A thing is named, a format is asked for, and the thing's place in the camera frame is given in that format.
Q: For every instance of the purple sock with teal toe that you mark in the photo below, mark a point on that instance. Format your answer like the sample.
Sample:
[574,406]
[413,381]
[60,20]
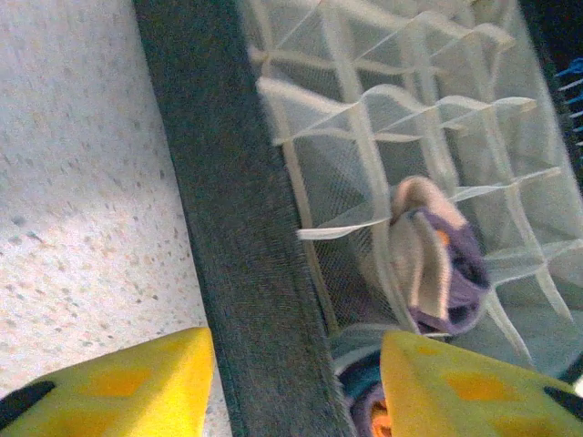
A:
[364,400]

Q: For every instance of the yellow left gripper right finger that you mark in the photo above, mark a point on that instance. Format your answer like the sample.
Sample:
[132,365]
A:
[419,387]

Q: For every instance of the purple sock with tan toe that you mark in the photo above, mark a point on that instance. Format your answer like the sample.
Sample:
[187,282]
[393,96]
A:
[428,255]

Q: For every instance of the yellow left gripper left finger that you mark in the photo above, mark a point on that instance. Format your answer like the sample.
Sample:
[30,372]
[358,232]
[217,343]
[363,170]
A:
[159,387]

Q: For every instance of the grey fabric divider organizer box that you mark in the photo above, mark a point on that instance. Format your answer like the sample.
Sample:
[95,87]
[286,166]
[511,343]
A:
[218,182]

